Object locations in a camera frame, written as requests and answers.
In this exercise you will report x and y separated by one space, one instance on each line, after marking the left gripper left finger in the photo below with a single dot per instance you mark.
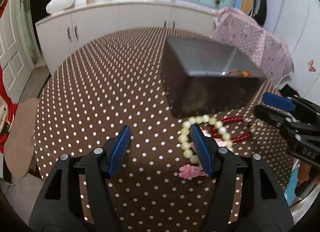
58 206

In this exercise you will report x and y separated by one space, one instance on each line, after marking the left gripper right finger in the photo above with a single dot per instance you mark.
263 206

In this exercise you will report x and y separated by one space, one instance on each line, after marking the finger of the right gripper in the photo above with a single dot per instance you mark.
272 117
279 102

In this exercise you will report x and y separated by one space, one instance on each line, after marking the pink flower hair clip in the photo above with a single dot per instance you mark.
189 172

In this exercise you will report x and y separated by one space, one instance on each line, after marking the dark rectangular metal box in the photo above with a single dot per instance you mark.
204 77

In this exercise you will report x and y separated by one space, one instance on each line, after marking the pink bow hair clip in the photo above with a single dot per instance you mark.
220 143

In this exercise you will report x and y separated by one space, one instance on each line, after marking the right hand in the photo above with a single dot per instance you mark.
304 172

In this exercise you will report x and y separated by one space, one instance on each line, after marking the pink patterned cloth cover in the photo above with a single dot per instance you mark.
234 28

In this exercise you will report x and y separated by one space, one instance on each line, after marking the brown polka dot tablecloth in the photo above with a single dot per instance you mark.
116 80

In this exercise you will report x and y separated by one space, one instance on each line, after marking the white panel door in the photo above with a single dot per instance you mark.
16 66

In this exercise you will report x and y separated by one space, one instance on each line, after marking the white low sideboard cabinet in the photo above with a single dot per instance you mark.
62 33

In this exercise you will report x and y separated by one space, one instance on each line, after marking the white pillow bag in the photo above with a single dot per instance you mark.
55 6

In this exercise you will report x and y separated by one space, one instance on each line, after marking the red diamond door decoration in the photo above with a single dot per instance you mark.
2 7

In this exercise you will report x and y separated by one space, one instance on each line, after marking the green door curtain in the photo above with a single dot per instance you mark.
27 33

